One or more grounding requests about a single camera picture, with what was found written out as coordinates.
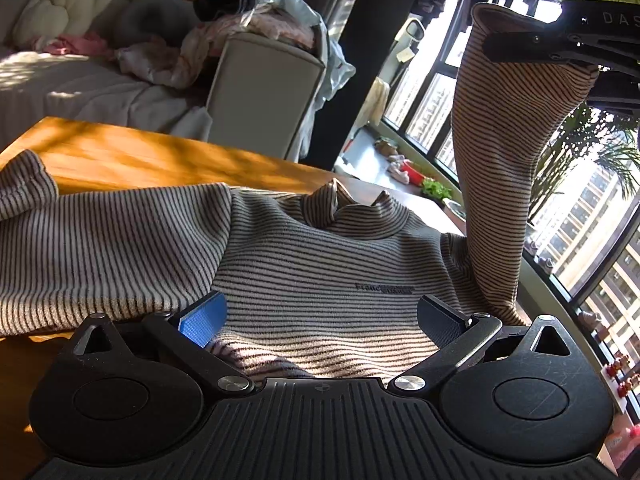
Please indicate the potted palm plant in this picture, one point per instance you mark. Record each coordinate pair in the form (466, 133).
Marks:
(590, 160)

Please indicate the pink slippers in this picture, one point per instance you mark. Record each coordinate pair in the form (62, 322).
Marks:
(400, 170)

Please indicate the small red figurines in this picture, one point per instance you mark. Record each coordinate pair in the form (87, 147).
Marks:
(620, 375)

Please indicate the striped knit sweater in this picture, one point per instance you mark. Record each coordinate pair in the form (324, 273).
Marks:
(300, 260)

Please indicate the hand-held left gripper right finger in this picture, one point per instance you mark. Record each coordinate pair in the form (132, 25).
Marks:
(442, 327)

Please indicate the white upright vacuum cleaner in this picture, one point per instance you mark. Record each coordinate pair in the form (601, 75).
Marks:
(412, 30)

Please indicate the grey sofa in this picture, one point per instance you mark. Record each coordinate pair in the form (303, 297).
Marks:
(260, 95)

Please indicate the beige hanging cloth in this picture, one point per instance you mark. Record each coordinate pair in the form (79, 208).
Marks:
(372, 102)

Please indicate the white plush rabbit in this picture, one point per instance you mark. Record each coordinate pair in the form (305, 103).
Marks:
(65, 0)

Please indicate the brown slippers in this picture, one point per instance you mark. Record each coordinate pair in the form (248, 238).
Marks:
(386, 147)

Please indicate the black framed window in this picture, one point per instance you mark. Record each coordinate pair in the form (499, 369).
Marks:
(575, 240)

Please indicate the red basin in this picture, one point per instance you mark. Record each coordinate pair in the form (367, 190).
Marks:
(415, 175)

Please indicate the black pillar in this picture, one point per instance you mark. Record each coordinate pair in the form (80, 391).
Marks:
(365, 60)

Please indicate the pale pink garment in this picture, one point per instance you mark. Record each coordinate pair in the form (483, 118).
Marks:
(165, 60)

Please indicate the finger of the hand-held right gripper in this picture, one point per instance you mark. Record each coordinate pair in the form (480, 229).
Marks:
(530, 47)

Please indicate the green plant tray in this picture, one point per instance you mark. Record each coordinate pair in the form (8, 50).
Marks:
(436, 190)

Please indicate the grey pillow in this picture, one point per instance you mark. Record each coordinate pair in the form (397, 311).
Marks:
(150, 17)

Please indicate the light blue grey garment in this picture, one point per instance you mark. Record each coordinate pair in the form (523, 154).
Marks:
(325, 35)

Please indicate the black garment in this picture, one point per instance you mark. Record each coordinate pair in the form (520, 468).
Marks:
(222, 2)

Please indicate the pink cloth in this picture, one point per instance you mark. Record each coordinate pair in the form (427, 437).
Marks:
(80, 45)

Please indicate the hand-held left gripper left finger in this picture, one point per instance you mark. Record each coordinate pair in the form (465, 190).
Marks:
(202, 321)

